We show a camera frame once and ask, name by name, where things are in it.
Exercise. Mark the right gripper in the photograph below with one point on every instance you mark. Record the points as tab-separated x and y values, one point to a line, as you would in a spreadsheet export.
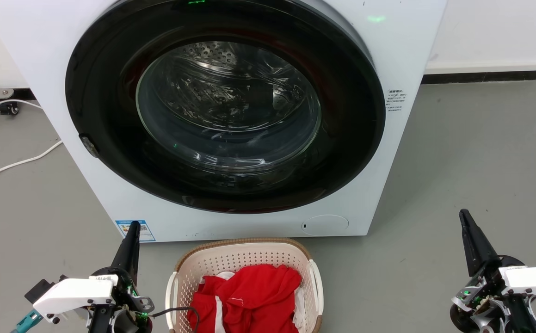
485	296

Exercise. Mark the white front-load washing machine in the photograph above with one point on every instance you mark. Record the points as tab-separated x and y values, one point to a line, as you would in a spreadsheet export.
402	55

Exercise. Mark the round white filter cover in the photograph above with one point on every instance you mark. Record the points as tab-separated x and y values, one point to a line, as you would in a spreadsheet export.
325	225

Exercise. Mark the teal connector piece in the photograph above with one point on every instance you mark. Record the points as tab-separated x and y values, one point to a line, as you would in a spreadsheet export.
26	323

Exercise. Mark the black baseboard strip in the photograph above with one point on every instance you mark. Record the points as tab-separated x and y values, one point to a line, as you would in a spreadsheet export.
480	77

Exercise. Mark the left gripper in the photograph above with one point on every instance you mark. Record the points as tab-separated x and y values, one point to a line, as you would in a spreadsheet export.
122	319

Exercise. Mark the white text sticker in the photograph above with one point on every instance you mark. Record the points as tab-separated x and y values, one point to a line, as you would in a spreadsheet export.
395	101

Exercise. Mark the cream plastic laundry basket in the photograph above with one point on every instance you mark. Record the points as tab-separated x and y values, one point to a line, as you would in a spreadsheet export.
244	253

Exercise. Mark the blue energy label sticker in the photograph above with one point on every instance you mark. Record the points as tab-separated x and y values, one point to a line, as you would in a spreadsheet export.
140	229

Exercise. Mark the black round washing machine door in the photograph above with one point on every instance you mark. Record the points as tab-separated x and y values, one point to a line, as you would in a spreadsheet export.
110	92

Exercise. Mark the black caster wheel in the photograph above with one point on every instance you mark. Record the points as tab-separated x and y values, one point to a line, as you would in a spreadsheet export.
9	109

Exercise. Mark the red garment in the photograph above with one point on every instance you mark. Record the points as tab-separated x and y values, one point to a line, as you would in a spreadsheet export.
249	296

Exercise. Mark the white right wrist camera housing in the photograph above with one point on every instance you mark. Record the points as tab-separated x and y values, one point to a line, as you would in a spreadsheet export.
533	280

